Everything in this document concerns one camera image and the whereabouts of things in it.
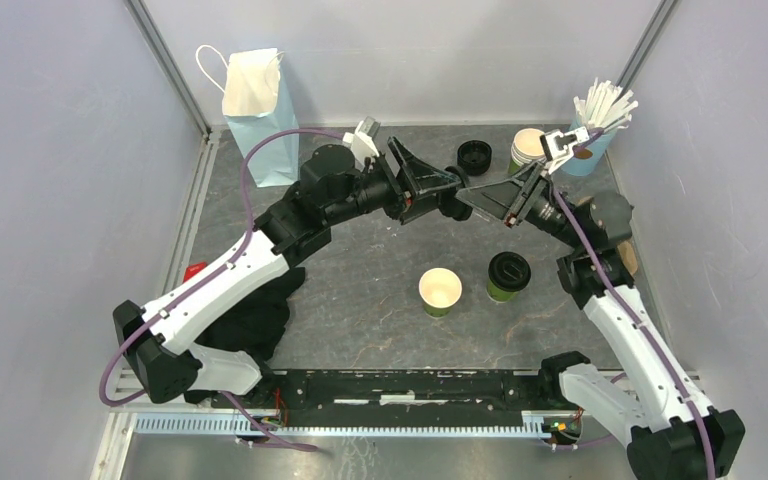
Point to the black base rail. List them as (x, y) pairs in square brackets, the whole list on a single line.
[(405, 398)]

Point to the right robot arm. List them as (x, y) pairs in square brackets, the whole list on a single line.
[(667, 425)]

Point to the black cup lid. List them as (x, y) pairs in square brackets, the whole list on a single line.
[(509, 271)]

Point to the blue straw holder can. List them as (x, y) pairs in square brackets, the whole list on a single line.
[(584, 165)]

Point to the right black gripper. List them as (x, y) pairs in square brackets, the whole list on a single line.
[(510, 199)]

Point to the white cable tray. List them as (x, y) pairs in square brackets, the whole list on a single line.
[(236, 424)]

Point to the stack of paper cups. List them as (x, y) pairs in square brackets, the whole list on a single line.
[(526, 148)]

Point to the light blue paper bag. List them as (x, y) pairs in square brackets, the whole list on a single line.
[(256, 104)]

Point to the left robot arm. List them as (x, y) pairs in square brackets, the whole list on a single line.
[(159, 339)]

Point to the red card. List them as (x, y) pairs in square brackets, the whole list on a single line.
[(192, 270)]

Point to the stack of black lids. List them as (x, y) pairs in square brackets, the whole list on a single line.
[(474, 157)]

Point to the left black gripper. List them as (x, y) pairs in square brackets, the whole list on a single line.
[(416, 184)]

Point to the black cloth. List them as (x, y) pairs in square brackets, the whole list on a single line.
[(256, 324)]

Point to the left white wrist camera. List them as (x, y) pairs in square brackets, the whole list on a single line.
[(361, 142)]

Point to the brown pulp cup carrier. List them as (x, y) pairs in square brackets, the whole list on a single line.
[(626, 255)]

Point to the green paper coffee cup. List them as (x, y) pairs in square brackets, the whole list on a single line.
[(499, 294)]

